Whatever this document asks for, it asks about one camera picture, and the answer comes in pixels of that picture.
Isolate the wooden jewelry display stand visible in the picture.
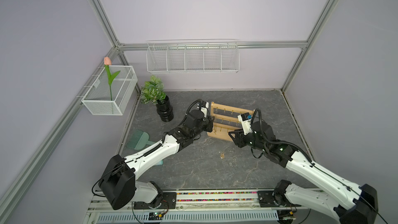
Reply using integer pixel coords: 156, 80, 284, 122
207, 102, 254, 142

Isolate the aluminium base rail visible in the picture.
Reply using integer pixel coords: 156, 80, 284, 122
87, 188, 349, 212

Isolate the green artificial potted plant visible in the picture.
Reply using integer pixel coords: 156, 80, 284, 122
140, 75, 166, 105

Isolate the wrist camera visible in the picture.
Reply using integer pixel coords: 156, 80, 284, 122
199, 101, 209, 117
237, 113, 252, 135

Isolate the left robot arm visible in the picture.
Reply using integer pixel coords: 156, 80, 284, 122
97, 99, 214, 210

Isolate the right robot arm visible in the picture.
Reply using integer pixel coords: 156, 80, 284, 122
229, 108, 379, 224

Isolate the black plant pot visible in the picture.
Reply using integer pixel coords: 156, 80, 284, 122
156, 96, 174, 122

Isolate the white cable duct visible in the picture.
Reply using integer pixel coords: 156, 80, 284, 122
95, 209, 279, 224

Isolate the white wire wall shelf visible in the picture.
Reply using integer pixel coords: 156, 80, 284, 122
146, 39, 240, 74

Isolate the white mesh wall basket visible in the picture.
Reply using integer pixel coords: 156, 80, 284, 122
76, 65, 138, 116

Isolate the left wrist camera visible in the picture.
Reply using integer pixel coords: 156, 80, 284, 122
199, 101, 209, 117

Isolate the teal dustpan brush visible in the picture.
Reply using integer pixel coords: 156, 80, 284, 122
123, 130, 154, 157

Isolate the pink artificial tulip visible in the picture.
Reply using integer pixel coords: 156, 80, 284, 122
104, 57, 120, 101

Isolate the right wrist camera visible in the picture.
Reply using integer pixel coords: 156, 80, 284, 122
237, 113, 252, 135

